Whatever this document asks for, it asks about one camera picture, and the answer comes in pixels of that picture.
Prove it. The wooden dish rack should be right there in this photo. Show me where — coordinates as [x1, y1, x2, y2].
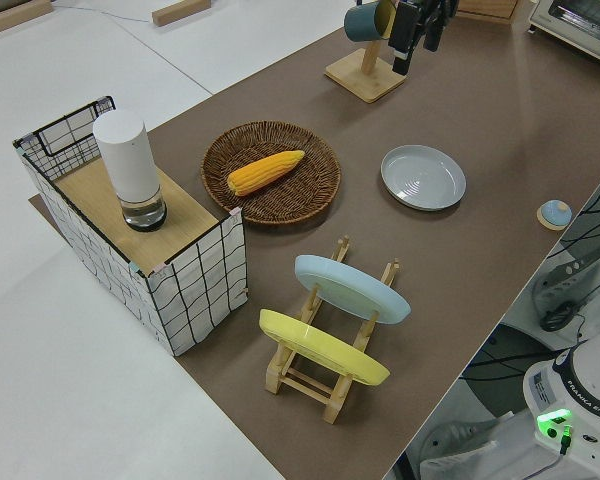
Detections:
[263, 234, 402, 425]

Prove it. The wooden mug tree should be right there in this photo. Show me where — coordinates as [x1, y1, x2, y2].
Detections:
[324, 34, 407, 105]

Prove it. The light blue plate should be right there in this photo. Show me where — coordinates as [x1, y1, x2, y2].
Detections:
[294, 254, 412, 326]

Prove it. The brown table mat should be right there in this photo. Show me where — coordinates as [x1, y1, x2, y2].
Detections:
[28, 14, 600, 480]

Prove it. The yellow corn cob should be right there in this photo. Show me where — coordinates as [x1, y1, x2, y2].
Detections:
[227, 149, 306, 196]

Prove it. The black plug adapter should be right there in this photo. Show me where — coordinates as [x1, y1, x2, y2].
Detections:
[539, 307, 579, 333]

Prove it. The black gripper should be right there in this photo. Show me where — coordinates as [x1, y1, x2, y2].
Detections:
[387, 0, 452, 77]

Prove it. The teal mug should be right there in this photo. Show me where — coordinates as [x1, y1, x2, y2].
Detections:
[343, 0, 399, 44]

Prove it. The light wooden block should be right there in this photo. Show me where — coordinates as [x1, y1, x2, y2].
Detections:
[0, 0, 54, 35]
[151, 0, 209, 27]

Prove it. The yellow plate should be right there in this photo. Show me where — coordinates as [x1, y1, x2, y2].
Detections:
[258, 308, 392, 387]

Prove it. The white toaster oven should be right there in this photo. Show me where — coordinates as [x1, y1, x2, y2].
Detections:
[527, 0, 600, 70]

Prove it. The grid pattern shelf box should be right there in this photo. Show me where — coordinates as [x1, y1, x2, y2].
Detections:
[13, 94, 251, 358]

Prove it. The brown wicker basket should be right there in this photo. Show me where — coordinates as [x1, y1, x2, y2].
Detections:
[200, 120, 342, 230]

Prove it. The wooden drawer cabinet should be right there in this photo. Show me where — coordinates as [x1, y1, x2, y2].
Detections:
[454, 0, 524, 25]

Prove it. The white power strip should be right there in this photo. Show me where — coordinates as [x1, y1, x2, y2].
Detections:
[529, 244, 600, 314]

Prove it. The gray round plate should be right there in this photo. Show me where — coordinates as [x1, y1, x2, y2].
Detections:
[379, 144, 467, 212]

